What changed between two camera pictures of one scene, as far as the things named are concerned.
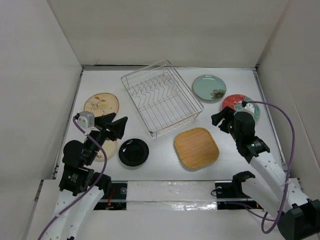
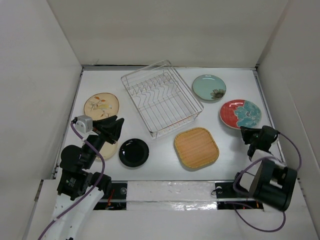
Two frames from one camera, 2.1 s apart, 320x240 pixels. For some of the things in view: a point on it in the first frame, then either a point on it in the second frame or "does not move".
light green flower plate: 209,87 does not move
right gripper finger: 217,119 → 247,138
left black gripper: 115,128 does not move
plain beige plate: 110,147 does not move
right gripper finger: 228,112 → 250,131
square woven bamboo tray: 196,147 does not move
